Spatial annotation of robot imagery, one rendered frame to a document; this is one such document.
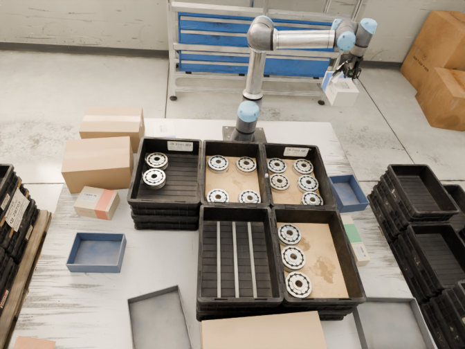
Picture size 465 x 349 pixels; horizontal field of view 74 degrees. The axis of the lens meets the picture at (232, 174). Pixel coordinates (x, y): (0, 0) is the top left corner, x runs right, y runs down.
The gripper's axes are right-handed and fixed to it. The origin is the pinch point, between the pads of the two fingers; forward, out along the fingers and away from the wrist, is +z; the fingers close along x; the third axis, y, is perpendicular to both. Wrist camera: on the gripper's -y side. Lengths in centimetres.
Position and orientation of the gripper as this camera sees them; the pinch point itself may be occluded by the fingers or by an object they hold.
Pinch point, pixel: (340, 85)
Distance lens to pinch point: 185.6
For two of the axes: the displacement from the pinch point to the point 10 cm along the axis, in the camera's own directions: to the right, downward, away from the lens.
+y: 1.0, 7.5, -6.5
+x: 9.9, 0.0, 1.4
